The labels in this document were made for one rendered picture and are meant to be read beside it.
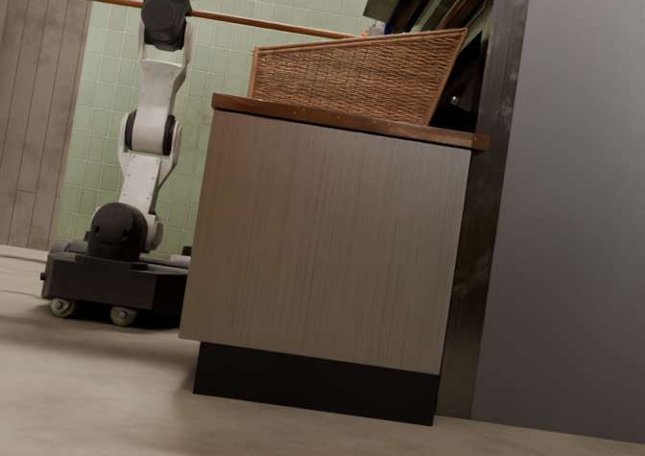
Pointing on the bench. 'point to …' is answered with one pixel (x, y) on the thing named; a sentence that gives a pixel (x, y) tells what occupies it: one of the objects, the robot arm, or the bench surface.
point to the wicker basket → (417, 96)
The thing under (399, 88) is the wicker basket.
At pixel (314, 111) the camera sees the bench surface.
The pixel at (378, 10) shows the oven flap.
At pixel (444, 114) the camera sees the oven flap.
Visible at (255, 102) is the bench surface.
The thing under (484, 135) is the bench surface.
